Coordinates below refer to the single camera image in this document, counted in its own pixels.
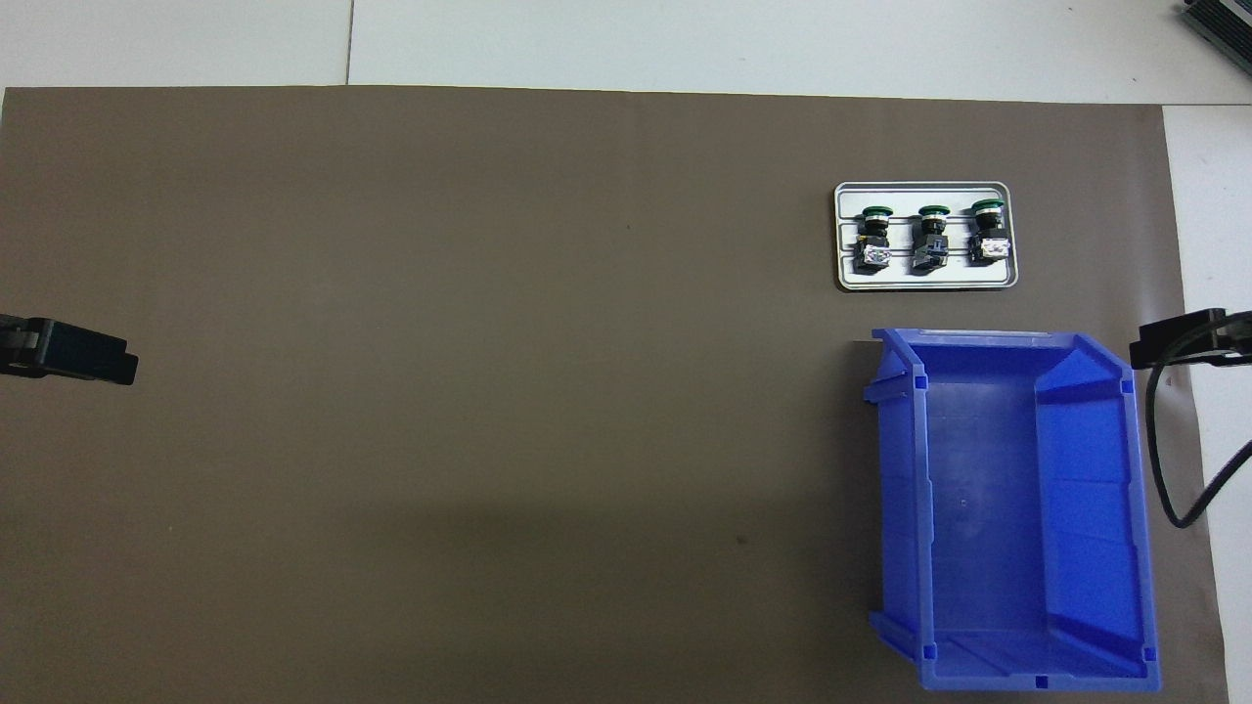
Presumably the green push button switch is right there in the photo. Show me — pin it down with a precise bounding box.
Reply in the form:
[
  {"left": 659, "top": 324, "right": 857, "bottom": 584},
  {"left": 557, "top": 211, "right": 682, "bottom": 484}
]
[
  {"left": 966, "top": 198, "right": 1010, "bottom": 266},
  {"left": 910, "top": 204, "right": 952, "bottom": 274},
  {"left": 851, "top": 203, "right": 893, "bottom": 273}
]

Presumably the grey metal tray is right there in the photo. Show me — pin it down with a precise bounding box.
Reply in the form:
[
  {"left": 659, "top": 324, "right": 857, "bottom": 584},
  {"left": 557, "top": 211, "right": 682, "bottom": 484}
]
[{"left": 834, "top": 182, "right": 1019, "bottom": 291}]

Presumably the blue plastic storage bin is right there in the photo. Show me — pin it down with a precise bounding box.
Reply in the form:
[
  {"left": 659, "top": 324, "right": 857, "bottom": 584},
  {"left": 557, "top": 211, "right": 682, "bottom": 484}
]
[{"left": 864, "top": 328, "right": 1162, "bottom": 692}]

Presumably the grey ribbed metal device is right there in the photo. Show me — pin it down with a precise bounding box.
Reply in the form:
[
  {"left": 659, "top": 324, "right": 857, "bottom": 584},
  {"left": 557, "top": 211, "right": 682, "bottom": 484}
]
[{"left": 1179, "top": 0, "right": 1252, "bottom": 65}]

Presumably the brown table mat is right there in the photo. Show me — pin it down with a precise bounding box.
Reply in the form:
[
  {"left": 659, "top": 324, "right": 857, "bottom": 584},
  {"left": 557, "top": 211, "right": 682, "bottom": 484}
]
[{"left": 0, "top": 86, "right": 1231, "bottom": 704}]

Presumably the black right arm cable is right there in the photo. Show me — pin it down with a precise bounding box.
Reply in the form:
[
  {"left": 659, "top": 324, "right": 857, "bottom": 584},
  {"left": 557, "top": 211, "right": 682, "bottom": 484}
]
[{"left": 1146, "top": 311, "right": 1252, "bottom": 530}]

